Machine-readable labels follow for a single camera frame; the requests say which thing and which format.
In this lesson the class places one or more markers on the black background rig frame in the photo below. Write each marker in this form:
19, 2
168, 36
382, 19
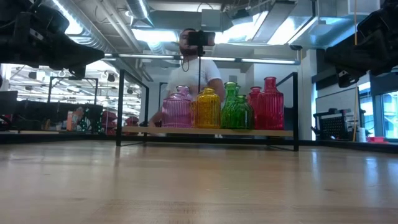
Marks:
90, 79

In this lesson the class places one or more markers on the orange box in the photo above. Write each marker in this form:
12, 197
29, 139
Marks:
70, 120

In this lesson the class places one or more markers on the long ceiling light tube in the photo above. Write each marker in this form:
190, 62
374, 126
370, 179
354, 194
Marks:
264, 61

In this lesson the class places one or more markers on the green ribbed glass vase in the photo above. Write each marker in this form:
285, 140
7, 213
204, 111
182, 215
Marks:
242, 115

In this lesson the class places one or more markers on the pink ribbed glass jar vase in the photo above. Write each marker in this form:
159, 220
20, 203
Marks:
175, 112

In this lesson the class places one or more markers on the round green glass vase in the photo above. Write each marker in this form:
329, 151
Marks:
238, 90

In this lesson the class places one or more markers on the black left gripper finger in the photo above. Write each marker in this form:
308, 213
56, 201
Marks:
71, 51

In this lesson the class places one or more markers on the wide-neck yellow ribbed glass vase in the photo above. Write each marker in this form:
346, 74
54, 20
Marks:
207, 109

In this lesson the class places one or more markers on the white roll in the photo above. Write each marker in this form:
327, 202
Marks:
362, 134

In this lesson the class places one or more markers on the person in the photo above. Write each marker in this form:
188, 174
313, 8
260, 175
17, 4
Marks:
189, 74

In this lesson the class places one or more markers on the black perforated cart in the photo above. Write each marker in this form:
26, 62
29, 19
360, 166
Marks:
334, 126

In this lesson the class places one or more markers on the conical fluted green glass vase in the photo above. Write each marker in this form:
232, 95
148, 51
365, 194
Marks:
228, 109

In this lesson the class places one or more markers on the grey ceiling box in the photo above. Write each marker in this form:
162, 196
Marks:
211, 18

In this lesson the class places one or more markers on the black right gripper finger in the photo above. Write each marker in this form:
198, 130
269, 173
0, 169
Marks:
357, 56

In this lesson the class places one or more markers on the ribbed silver ventilation duct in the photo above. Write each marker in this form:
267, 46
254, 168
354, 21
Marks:
93, 34

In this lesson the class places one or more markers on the black phone on stand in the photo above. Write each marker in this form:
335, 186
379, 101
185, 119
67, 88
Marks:
201, 39

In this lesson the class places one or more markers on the red background object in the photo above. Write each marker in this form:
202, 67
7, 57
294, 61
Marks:
132, 123
109, 121

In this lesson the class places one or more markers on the black aluminium table frame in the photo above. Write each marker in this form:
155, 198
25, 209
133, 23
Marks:
62, 138

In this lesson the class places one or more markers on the red ribbed glass bottle vase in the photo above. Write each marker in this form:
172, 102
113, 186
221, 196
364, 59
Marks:
270, 109

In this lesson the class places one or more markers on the tall red ribbed glass vase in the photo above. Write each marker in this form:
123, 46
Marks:
253, 102

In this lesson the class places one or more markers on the red tray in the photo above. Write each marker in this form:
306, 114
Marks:
377, 139

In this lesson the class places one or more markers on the flat silver ceiling air duct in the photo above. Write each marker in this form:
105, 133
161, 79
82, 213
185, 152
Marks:
317, 28

